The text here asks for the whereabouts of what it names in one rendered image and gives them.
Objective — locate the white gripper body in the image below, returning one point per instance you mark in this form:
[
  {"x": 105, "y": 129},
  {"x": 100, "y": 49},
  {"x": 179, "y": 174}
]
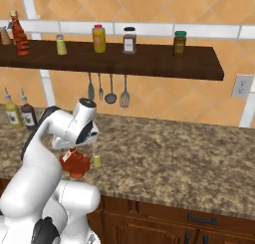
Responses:
[{"x": 61, "y": 142}]

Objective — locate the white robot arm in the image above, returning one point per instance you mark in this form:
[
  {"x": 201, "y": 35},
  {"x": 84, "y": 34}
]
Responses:
[{"x": 30, "y": 185}]

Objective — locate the red ribbed condiment bottle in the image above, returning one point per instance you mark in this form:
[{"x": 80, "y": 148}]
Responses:
[
  {"x": 20, "y": 35},
  {"x": 77, "y": 164}
]

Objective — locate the yellow-green shaker with silver cap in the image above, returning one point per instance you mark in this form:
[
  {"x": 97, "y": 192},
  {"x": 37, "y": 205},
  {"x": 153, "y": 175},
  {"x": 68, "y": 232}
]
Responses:
[
  {"x": 97, "y": 161},
  {"x": 61, "y": 46}
]

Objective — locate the dark vinegar bottle with pourer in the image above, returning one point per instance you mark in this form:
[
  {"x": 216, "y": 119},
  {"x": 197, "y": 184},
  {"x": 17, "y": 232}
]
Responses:
[{"x": 29, "y": 118}]

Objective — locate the yellow oil bottle with pourer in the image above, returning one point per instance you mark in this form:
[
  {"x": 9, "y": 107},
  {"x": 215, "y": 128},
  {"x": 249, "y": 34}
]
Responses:
[{"x": 13, "y": 117}]

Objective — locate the yellow bottle with red cap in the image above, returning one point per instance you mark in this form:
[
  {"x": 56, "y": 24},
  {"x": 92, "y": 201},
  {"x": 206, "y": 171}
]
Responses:
[{"x": 99, "y": 39}]

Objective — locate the tan shaker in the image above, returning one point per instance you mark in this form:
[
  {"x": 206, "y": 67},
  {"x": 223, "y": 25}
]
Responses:
[{"x": 4, "y": 37}]

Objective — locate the grey hanging spatula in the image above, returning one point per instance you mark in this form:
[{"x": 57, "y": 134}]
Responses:
[{"x": 90, "y": 92}]

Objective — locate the grey hanging fork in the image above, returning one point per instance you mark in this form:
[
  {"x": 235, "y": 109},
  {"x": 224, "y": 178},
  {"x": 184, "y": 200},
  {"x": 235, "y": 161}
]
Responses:
[{"x": 100, "y": 88}]

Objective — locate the grey hanging ladle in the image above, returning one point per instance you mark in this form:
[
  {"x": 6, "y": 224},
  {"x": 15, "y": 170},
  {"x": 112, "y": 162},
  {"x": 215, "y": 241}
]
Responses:
[{"x": 110, "y": 97}]

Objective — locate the grey hanging slotted turner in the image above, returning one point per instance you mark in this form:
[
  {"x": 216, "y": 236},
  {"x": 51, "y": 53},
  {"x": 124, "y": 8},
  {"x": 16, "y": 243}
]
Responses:
[{"x": 125, "y": 99}]

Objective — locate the dark brown jar, black lid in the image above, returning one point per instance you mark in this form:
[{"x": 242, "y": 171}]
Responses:
[{"x": 129, "y": 40}]

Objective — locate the brown wooden cupboard door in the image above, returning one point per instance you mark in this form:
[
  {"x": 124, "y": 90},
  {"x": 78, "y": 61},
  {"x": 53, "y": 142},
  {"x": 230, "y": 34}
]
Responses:
[
  {"x": 229, "y": 238},
  {"x": 149, "y": 233}
]

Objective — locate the brown wooden drawer front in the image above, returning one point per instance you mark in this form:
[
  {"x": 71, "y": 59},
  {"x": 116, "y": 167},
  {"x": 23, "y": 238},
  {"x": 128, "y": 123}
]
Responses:
[{"x": 172, "y": 214}]

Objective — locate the olive jar with green lid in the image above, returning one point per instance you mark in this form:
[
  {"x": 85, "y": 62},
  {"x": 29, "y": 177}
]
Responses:
[{"x": 179, "y": 45}]

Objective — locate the dark wooden wall shelf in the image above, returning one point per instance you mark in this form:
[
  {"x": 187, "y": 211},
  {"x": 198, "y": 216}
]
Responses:
[{"x": 132, "y": 62}]

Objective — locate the white wall socket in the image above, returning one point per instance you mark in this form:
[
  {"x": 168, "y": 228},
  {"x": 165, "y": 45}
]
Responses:
[{"x": 242, "y": 86}]

